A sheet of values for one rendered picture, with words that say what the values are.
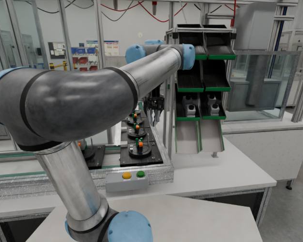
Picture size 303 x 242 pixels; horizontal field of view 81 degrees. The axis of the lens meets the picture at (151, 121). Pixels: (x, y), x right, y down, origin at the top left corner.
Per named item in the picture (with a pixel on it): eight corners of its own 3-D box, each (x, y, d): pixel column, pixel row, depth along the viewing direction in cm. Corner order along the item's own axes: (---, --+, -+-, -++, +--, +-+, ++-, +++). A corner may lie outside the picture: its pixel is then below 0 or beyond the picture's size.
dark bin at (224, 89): (229, 91, 95) (234, 79, 90) (205, 91, 96) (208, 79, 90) (217, 65, 115) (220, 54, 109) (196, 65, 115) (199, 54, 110)
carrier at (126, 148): (163, 163, 101) (163, 144, 97) (119, 167, 98) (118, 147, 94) (156, 143, 124) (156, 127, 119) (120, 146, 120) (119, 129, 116)
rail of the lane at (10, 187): (173, 182, 100) (174, 166, 96) (-3, 200, 88) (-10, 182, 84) (170, 176, 105) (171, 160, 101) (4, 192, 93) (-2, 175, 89)
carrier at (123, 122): (150, 129, 147) (150, 114, 142) (120, 131, 143) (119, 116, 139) (147, 119, 169) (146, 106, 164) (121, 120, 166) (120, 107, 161)
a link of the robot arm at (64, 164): (106, 265, 51) (6, 85, 22) (69, 241, 58) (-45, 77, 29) (128, 226, 60) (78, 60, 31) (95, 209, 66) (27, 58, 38)
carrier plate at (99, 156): (101, 168, 97) (101, 165, 97) (54, 173, 94) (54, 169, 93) (105, 147, 119) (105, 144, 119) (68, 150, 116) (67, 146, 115)
